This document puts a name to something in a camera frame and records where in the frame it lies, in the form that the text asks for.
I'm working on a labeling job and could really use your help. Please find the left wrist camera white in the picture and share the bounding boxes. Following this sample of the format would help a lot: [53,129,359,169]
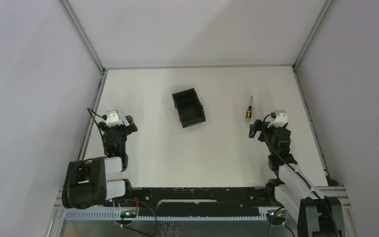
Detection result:
[105,110,124,127]

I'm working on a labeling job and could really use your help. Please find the left base black cable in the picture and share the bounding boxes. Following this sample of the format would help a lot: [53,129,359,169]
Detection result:
[113,198,158,237]

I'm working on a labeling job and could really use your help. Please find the left controller board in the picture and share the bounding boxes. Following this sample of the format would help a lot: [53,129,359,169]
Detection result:
[120,211,138,219]

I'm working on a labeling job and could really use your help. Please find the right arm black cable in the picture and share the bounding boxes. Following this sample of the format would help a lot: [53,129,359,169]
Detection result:
[262,113,342,237]

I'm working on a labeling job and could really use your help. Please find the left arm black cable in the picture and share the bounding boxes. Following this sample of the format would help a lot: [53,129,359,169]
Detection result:
[87,108,108,155]

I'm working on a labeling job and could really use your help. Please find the controller board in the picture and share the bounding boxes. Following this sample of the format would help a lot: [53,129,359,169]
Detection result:
[266,208,288,227]
[120,211,138,219]

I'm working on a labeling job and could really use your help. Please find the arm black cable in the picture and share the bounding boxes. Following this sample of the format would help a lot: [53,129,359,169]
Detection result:
[87,108,108,155]
[262,113,342,237]

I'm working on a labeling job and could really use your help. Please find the black plastic bin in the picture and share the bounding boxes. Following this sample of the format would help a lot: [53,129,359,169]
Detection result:
[172,88,206,128]

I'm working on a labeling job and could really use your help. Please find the yellow black screwdriver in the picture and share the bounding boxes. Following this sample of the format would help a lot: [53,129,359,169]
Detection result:
[245,96,253,120]

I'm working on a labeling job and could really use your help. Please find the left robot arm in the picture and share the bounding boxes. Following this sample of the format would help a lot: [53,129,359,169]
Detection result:
[62,114,138,209]

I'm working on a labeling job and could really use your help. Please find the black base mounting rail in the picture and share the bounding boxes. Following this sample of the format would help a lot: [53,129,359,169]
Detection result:
[103,187,280,218]

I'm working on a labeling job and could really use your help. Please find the right controller board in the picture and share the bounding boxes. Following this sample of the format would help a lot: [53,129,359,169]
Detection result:
[266,208,288,227]

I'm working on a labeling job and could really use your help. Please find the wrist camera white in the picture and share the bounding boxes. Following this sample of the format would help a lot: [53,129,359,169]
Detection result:
[105,110,124,127]
[267,110,288,128]

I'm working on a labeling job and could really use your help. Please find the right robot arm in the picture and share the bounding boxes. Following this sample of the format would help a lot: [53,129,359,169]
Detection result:
[249,119,346,237]

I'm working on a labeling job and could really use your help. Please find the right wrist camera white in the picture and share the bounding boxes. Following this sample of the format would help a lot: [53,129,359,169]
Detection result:
[267,110,288,128]

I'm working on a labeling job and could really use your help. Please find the slotted grey cable duct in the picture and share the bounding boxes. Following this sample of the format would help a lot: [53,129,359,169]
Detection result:
[64,209,268,221]

